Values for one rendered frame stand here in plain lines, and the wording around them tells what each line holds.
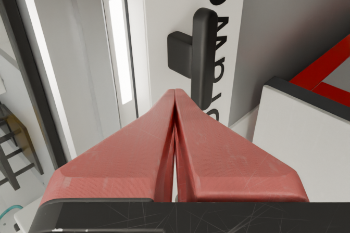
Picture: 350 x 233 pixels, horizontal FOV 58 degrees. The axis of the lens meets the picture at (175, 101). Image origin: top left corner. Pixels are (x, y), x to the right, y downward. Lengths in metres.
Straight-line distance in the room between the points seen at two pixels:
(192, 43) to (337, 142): 0.22
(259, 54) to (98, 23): 0.23
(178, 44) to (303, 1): 0.26
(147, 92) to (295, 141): 0.22
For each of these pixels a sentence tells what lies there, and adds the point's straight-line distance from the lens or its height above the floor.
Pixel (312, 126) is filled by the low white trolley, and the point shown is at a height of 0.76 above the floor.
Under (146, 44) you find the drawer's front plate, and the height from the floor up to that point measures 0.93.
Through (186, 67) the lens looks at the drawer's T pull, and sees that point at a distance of 0.22.
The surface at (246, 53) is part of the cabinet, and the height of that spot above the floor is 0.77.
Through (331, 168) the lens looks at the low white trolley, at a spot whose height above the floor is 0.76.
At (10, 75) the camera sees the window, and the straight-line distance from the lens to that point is 0.21.
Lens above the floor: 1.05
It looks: 34 degrees down
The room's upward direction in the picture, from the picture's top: 121 degrees counter-clockwise
